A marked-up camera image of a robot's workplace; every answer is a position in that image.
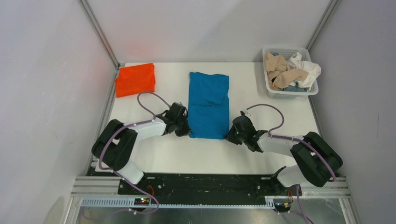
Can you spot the right aluminium frame post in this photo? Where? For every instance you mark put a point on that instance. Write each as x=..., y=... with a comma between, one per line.
x=329, y=10

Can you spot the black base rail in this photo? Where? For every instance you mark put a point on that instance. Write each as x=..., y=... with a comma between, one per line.
x=213, y=189

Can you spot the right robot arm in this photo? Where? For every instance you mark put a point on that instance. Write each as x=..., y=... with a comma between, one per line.
x=316, y=162

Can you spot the white plastic laundry basket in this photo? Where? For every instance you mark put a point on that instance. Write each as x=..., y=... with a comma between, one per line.
x=287, y=52

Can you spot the right controller board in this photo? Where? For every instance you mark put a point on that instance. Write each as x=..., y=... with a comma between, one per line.
x=282, y=207

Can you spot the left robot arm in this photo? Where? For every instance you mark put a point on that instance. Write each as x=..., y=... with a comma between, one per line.
x=114, y=146

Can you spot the folded orange t shirt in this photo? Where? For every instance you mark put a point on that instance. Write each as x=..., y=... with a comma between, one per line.
x=135, y=79

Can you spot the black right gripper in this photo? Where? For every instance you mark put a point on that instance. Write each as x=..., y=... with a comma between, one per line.
x=229, y=136

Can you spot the beige t shirt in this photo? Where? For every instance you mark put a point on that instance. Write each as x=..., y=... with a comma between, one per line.
x=279, y=74

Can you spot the aluminium frame post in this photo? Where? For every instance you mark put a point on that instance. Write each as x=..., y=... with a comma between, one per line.
x=92, y=19
x=329, y=10

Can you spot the left aluminium frame post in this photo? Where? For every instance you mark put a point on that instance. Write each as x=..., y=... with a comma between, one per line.
x=92, y=19

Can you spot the controller board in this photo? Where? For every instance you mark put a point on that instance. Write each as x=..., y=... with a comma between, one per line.
x=141, y=201
x=282, y=207

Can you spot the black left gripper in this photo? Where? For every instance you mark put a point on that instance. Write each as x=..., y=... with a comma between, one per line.
x=186, y=131

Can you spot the light blue t shirt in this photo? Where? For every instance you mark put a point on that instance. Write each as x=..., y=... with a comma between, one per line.
x=294, y=87

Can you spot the left controller board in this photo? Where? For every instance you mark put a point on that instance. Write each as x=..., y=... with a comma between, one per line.
x=141, y=201

